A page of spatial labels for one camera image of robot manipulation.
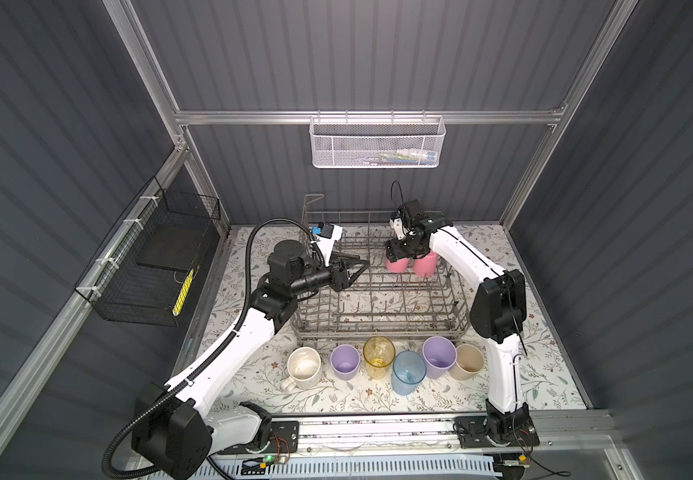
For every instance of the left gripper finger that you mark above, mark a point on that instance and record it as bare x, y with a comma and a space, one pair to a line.
353, 275
348, 262

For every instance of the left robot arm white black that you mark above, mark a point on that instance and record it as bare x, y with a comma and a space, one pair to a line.
173, 430

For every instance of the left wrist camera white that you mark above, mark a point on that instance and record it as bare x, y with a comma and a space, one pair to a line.
326, 235

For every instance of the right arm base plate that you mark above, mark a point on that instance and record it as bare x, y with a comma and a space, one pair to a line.
479, 431

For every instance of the blue transparent cup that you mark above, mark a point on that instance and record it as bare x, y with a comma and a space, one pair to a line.
408, 371

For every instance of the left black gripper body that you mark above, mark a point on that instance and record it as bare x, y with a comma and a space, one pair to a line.
328, 278

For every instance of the beige plastic cup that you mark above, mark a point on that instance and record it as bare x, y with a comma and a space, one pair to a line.
469, 361

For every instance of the white mesh wall basket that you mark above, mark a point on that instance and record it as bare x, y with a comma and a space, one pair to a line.
355, 142

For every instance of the grey wire dish rack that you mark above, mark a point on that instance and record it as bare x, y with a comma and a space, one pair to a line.
401, 306

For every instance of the yellow brush in basket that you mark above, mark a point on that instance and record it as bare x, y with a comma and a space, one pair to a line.
183, 294

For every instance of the small lilac plastic cup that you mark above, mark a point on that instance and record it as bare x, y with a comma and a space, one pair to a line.
345, 361

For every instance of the white vented front panel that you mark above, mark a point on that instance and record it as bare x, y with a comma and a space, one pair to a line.
353, 467

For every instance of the items in white basket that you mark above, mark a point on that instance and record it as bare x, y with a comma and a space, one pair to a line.
417, 157

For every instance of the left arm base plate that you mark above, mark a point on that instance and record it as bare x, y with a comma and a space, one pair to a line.
282, 436

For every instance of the black wire wall basket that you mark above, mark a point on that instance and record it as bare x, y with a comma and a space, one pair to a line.
136, 277

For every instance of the pink plastic cup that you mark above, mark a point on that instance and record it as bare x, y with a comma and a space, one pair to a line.
426, 266
398, 266

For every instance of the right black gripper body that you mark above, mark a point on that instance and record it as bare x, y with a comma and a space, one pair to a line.
400, 249

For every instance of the yellow transparent cup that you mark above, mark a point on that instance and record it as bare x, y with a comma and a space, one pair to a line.
378, 354

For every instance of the large lilac plastic cup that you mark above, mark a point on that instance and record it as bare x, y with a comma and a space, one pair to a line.
440, 355

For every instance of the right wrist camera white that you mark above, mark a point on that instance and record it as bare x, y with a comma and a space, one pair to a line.
397, 227

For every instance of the white ceramic mug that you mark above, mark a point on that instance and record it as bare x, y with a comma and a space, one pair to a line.
304, 369

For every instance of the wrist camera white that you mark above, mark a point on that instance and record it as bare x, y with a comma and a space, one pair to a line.
397, 227
326, 235

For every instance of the floral table mat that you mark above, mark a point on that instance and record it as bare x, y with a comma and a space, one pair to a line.
546, 379

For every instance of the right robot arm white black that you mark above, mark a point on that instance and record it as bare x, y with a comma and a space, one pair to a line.
497, 313

